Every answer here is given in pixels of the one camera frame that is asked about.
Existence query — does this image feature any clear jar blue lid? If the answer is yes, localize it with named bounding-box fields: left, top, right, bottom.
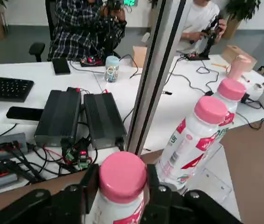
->
left=104, top=55, right=120, bottom=83

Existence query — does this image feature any small green circuit board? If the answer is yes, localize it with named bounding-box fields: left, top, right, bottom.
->
left=61, top=137, right=93, bottom=171

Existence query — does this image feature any pink tumbler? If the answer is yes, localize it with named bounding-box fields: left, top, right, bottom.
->
left=226, top=55, right=253, bottom=80

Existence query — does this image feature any cardboard box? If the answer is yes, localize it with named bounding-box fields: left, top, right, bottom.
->
left=221, top=44, right=258, bottom=70
left=132, top=46, right=148, bottom=68

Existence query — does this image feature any aluminium upright post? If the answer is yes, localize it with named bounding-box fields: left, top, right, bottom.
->
left=125, top=0, right=188, bottom=156

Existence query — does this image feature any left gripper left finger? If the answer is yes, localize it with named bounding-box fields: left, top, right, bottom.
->
left=0, top=163, right=100, bottom=224

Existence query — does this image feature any black notebook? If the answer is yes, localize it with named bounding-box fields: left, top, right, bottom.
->
left=52, top=57, right=71, bottom=76

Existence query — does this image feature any black keyboard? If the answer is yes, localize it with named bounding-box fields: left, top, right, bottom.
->
left=0, top=76, right=35, bottom=103

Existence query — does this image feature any pink cap white bottle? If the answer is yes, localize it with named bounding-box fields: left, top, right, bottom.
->
left=156, top=95, right=229, bottom=190
left=85, top=151, right=148, bottom=224
left=212, top=78, right=247, bottom=143

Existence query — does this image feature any person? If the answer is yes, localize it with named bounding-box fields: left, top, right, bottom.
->
left=175, top=0, right=228, bottom=56
left=47, top=0, right=128, bottom=63

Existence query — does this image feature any black office chair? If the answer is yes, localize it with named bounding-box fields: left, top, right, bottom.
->
left=28, top=0, right=56, bottom=63

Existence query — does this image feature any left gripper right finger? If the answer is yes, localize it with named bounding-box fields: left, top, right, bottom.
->
left=141, top=163, right=243, bottom=224

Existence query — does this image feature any black ribbed power supply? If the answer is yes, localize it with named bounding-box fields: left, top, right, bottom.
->
left=83, top=92, right=128, bottom=150
left=34, top=87, right=83, bottom=147

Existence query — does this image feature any black phone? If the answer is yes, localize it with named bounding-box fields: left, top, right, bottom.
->
left=6, top=106, right=44, bottom=122

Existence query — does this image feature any black desk stand device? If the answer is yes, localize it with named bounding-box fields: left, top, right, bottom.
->
left=183, top=30, right=217, bottom=61

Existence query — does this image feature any small board red light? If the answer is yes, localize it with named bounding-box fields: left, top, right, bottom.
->
left=79, top=55, right=105, bottom=68

